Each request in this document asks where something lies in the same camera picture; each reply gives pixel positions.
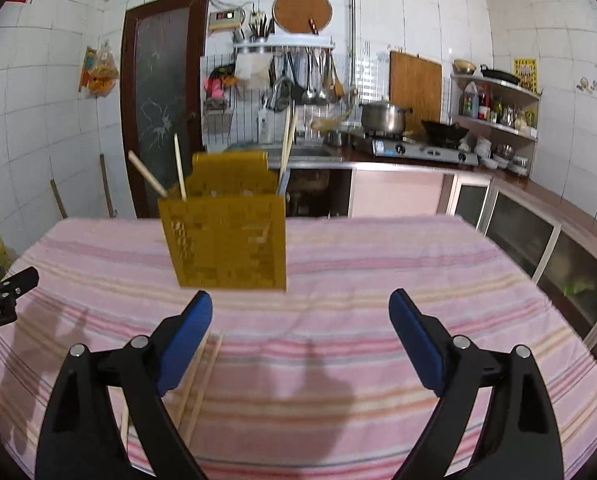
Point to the metal faucet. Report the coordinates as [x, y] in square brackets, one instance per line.
[273, 95]

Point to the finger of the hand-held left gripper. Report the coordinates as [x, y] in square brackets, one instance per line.
[21, 280]

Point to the red and orange scrubbers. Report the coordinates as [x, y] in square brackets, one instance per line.
[216, 87]

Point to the steel cooking pot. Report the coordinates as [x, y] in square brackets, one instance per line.
[383, 119]

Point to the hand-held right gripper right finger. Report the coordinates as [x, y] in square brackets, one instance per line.
[418, 340]

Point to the pink striped tablecloth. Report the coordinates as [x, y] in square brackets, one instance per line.
[328, 270]

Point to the white wall control box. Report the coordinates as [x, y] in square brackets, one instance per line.
[226, 19]

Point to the yellow perforated utensil holder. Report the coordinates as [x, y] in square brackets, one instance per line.
[228, 245]

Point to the kitchen counter cabinet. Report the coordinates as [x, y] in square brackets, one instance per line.
[523, 235]

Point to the black frying pan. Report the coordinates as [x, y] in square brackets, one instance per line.
[500, 76]

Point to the metal bowl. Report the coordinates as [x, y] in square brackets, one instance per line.
[464, 66]

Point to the wooden chopstick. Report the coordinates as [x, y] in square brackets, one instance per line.
[293, 130]
[189, 392]
[146, 172]
[282, 172]
[179, 165]
[203, 390]

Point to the white corner shelf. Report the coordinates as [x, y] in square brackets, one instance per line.
[493, 127]

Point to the knife holder cup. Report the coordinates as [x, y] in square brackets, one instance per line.
[259, 30]

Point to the red sauce bottle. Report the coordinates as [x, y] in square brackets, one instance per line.
[484, 105]

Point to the orange hanging plastic bag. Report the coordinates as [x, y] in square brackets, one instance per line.
[101, 72]

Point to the grey wall pipe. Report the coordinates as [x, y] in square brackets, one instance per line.
[351, 20]

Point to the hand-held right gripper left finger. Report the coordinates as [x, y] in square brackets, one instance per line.
[186, 340]

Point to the gas stove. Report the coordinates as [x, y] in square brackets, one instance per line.
[418, 150]

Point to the white hanging cloth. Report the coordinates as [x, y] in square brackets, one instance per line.
[253, 67]

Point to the large oil bottle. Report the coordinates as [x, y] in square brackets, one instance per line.
[471, 102]

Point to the steel sink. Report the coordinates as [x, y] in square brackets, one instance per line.
[303, 152]

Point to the white soap bottle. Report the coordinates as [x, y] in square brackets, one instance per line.
[266, 130]

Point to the metal wall rack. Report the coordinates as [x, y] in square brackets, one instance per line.
[288, 42]

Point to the round wooden board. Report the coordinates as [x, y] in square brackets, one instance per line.
[298, 10]

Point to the wall sticker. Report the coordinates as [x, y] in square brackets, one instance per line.
[585, 84]

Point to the wooden stick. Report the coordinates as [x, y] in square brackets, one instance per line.
[107, 187]
[58, 199]

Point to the stack of white bowls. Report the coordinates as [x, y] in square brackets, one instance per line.
[503, 160]

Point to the brown door with frosted glass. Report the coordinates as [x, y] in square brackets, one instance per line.
[163, 85]

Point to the black wok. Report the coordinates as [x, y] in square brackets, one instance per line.
[446, 132]

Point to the wooden cutting board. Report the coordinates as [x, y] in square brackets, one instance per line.
[416, 85]

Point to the row of hanging kitchen utensils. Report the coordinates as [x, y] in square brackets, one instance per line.
[308, 85]

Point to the yellow wall poster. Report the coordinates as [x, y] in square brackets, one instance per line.
[525, 67]

